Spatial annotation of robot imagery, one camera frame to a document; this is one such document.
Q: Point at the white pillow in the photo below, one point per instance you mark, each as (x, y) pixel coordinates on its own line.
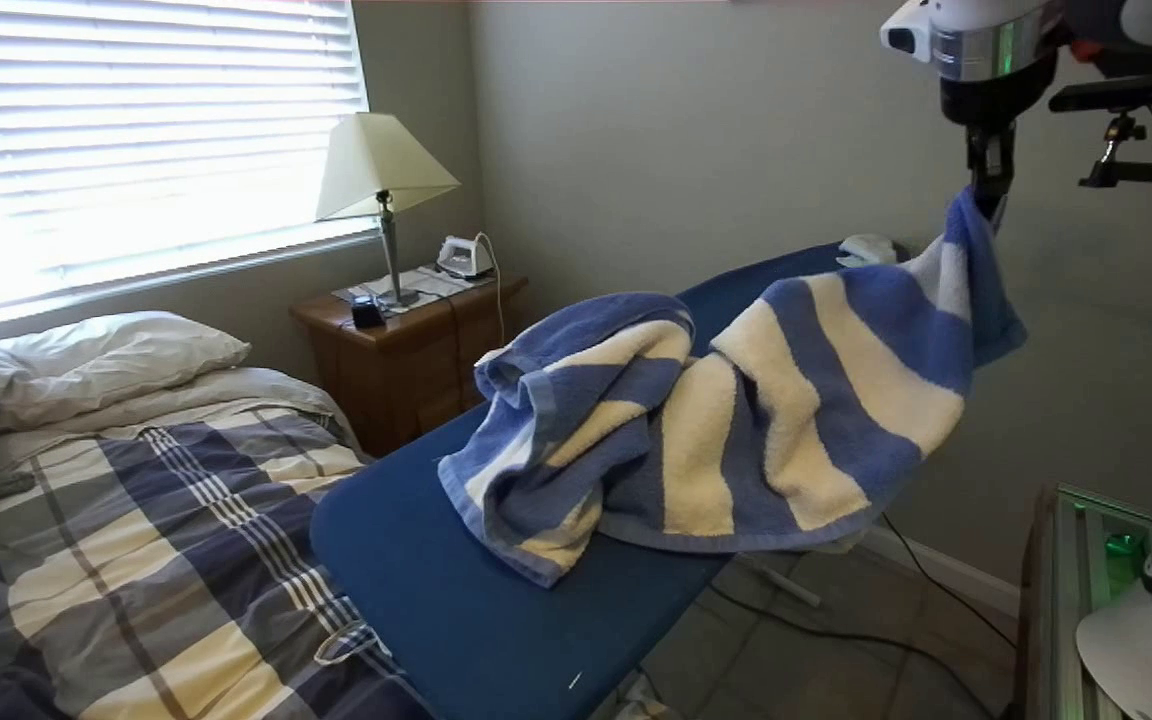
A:
(109, 358)

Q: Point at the green lit metal stand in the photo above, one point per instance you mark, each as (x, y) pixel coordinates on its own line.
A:
(1068, 601)

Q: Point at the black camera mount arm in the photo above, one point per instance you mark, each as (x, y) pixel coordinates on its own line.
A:
(1137, 92)

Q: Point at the plaid bed comforter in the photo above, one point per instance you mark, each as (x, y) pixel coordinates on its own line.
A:
(150, 563)

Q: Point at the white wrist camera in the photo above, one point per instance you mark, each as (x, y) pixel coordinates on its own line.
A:
(913, 31)

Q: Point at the white clothes iron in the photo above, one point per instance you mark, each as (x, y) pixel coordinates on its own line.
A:
(465, 256)

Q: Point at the small dark alarm clock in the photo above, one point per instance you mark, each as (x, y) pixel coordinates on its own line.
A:
(367, 313)

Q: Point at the cream shade table lamp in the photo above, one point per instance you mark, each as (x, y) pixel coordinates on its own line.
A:
(381, 165)

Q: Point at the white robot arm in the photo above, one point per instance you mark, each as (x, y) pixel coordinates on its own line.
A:
(1109, 20)

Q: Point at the blue and white striped towel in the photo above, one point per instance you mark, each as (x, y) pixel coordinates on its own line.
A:
(737, 401)

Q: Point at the blue ironing board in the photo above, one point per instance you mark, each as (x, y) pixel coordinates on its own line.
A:
(470, 601)

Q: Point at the white window blinds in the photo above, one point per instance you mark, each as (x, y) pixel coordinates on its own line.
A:
(138, 135)

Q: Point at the brown wooden nightstand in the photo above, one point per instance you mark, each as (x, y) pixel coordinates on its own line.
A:
(402, 364)

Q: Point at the white object on ironing board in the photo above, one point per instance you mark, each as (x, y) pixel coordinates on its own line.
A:
(866, 250)

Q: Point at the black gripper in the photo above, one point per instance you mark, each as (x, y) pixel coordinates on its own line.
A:
(998, 90)

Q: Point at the papers on nightstand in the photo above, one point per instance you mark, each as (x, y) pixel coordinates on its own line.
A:
(418, 287)

